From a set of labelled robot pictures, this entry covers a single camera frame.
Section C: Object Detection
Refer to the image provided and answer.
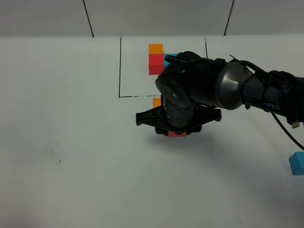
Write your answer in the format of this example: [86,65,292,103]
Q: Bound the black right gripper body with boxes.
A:
[136,106,221,136]

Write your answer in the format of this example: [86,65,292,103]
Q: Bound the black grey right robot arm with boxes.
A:
[136,51,304,136]

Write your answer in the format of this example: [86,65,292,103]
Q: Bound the blue template block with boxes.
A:
[163,53,177,69]

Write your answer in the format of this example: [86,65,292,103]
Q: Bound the red template block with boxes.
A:
[148,54,164,75]

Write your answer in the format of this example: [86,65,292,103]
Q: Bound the orange template block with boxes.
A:
[149,44,163,55]

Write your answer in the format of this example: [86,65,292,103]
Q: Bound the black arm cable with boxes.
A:
[228,54,304,151]

